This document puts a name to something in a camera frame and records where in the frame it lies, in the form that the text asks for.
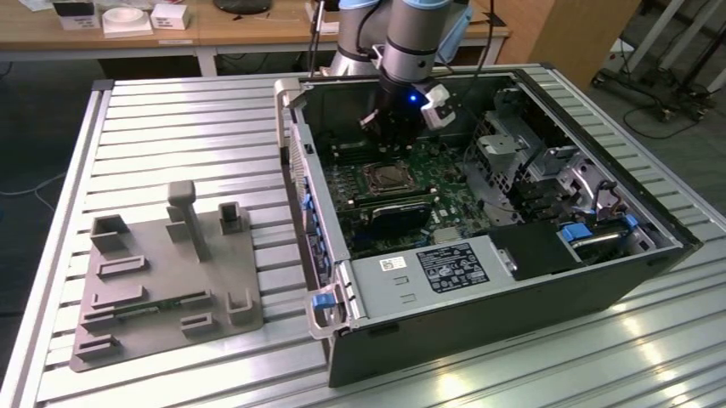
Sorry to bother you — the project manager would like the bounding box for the wooden desk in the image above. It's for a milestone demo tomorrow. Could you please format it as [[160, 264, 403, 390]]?
[[0, 0, 515, 77]]

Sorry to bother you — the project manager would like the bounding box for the green RAM stick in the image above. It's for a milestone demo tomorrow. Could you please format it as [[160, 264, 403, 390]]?
[[111, 296, 184, 320]]

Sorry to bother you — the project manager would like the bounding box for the white printed box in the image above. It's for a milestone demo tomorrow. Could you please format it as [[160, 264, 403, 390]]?
[[148, 3, 194, 31]]

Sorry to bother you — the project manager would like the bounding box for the black PC case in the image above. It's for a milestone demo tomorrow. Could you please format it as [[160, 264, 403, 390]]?
[[274, 63, 706, 388]]

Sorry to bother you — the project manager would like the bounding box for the wheeled equipment cart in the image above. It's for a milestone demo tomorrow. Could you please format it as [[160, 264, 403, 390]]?
[[589, 0, 726, 128]]

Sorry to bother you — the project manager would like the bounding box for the white box with black top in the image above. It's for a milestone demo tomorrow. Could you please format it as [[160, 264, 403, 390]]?
[[53, 0, 97, 31]]

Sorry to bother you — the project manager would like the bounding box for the blue drive handle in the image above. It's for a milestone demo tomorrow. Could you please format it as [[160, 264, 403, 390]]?
[[557, 223, 593, 247]]

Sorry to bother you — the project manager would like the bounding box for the thin black cable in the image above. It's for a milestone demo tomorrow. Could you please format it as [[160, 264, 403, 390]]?
[[307, 0, 326, 76]]

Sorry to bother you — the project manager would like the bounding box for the light grey metal bracket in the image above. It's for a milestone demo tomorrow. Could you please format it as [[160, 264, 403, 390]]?
[[474, 133, 526, 172]]

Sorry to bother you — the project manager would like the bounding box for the CPU socket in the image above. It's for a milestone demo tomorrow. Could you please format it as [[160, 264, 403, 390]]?
[[360, 161, 422, 195]]

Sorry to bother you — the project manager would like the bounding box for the graphics card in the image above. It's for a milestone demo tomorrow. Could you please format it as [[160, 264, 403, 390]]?
[[359, 199, 434, 242]]

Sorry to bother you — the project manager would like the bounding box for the black round object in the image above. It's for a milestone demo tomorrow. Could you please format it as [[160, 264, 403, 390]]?
[[212, 0, 272, 13]]

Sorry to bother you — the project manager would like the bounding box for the white round holder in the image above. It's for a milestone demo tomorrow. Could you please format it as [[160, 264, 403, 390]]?
[[100, 6, 155, 40]]

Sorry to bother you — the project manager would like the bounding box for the silver power supply unit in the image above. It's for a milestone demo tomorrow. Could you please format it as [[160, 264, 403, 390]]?
[[344, 235, 521, 320]]

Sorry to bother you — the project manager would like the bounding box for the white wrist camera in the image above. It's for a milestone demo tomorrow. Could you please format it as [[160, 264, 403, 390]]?
[[418, 82, 458, 132]]

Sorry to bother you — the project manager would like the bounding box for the black plastic shroud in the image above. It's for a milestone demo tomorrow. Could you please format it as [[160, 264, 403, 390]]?
[[487, 220, 586, 282]]

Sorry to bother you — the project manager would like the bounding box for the metal drive cage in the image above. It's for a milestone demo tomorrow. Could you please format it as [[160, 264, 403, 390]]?
[[462, 82, 578, 229]]

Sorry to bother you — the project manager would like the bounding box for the wooden cabinet panel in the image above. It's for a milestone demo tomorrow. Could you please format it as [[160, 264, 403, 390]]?
[[497, 0, 629, 91]]

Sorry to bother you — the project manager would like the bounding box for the green motherboard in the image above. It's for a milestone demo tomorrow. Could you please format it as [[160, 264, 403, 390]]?
[[316, 138, 495, 261]]

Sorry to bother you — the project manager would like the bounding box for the metal socket cover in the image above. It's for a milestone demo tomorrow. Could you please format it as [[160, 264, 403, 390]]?
[[362, 162, 420, 193]]

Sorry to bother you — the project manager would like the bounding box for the black camera cable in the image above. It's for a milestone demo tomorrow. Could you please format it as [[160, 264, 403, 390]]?
[[452, 0, 495, 99]]

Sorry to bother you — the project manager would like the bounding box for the grey parts rack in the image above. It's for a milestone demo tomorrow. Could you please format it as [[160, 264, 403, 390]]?
[[67, 180, 267, 374]]

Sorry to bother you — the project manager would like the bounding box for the white floor cable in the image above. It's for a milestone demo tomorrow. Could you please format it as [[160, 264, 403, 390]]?
[[0, 172, 67, 199]]

